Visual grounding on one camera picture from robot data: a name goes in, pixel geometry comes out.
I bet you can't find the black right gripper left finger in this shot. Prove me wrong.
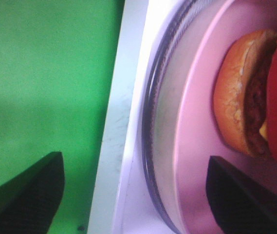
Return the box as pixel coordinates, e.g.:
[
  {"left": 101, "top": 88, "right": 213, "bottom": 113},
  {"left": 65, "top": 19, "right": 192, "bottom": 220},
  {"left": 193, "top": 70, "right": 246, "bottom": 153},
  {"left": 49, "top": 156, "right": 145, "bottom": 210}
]
[{"left": 0, "top": 152, "right": 65, "bottom": 234}]

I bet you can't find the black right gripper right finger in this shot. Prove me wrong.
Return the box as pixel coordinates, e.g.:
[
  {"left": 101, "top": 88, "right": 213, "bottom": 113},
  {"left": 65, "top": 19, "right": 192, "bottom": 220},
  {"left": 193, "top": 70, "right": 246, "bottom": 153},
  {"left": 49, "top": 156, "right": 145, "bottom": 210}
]
[{"left": 206, "top": 156, "right": 277, "bottom": 234}]

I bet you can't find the pink round plate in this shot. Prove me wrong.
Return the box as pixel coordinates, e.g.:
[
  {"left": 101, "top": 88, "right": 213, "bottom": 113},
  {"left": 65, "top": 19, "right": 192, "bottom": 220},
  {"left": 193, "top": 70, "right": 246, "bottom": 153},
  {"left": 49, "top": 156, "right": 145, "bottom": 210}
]
[{"left": 176, "top": 0, "right": 277, "bottom": 234}]

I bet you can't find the burger with lettuce and tomato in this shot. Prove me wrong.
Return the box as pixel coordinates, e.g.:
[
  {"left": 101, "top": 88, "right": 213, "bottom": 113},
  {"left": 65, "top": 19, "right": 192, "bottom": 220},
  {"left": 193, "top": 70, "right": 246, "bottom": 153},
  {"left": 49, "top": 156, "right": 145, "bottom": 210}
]
[{"left": 213, "top": 29, "right": 277, "bottom": 162}]

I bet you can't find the white microwave oven body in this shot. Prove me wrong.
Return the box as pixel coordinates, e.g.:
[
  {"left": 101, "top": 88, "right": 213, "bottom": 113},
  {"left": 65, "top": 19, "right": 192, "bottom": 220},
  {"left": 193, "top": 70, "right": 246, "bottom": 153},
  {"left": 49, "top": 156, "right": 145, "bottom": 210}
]
[{"left": 87, "top": 0, "right": 185, "bottom": 234}]

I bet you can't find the green table mat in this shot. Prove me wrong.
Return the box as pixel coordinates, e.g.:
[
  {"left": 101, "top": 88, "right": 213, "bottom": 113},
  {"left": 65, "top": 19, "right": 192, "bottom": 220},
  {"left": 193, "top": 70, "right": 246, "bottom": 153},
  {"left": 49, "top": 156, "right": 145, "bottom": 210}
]
[{"left": 0, "top": 0, "right": 124, "bottom": 234}]

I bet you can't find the glass microwave turntable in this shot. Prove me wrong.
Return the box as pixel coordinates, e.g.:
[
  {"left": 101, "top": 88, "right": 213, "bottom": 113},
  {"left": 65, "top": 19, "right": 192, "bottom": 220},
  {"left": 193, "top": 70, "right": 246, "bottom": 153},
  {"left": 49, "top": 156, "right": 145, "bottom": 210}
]
[{"left": 142, "top": 0, "right": 231, "bottom": 234}]

